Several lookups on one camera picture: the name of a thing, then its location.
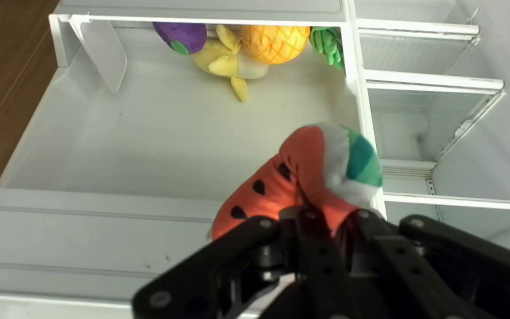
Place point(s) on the red watermelon plushy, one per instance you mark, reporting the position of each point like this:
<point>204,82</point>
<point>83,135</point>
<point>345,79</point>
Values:
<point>329,167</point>

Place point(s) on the purple eggplant plushy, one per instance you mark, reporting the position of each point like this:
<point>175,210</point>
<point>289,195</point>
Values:
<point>182,38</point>

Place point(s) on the yellow banana plushy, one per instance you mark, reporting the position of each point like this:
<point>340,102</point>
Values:
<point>223,55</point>

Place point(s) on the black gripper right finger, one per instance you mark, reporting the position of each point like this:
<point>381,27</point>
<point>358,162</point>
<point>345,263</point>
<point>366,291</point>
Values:
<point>427,270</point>

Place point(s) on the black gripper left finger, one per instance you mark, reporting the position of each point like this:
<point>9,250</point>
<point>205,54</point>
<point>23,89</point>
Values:
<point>234,272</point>

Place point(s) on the orange pineapple plushy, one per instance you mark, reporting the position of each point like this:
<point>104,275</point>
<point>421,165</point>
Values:
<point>273,43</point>

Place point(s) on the white middle door rack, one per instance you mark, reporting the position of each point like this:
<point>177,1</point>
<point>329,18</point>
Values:
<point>88,24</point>

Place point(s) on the brown wooden panel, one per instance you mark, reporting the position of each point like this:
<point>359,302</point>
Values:
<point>26,64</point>

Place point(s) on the white upper door rack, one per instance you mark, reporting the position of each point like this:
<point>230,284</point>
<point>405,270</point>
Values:
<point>94,247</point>

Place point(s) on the white door rack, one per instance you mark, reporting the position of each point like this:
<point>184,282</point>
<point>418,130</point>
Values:
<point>94,247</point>
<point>88,24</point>

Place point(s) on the white refrigerator door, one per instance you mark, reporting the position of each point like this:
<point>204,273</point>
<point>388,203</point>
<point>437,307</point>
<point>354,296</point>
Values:
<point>168,132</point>

